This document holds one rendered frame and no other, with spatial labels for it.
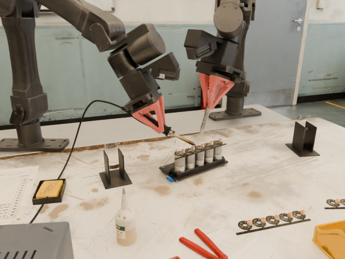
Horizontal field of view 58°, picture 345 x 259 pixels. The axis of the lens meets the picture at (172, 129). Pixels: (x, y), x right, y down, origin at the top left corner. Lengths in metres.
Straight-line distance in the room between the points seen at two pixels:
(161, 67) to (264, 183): 0.34
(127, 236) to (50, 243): 0.15
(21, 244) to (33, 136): 0.53
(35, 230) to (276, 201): 0.45
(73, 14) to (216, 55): 0.32
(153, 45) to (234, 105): 0.56
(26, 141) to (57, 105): 2.39
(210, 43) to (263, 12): 3.13
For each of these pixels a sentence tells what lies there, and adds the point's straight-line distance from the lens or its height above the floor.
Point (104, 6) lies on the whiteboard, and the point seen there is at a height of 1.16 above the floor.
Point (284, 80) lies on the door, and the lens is 4.11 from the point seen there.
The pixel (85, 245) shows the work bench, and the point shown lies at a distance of 0.56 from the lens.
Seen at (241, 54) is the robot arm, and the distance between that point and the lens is 1.04.
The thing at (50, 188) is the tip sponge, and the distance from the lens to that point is 0.71.
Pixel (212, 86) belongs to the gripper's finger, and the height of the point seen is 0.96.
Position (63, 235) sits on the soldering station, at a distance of 0.44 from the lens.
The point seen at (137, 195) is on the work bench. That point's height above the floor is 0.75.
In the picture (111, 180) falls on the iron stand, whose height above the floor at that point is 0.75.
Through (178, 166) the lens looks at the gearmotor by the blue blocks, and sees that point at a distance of 0.70.
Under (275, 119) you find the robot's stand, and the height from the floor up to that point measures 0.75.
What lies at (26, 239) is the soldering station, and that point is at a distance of 0.44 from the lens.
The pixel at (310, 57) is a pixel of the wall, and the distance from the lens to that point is 4.35.
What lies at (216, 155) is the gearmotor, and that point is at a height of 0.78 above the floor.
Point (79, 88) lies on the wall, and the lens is 3.27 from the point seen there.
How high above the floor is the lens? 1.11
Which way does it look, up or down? 21 degrees down
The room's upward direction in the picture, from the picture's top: straight up
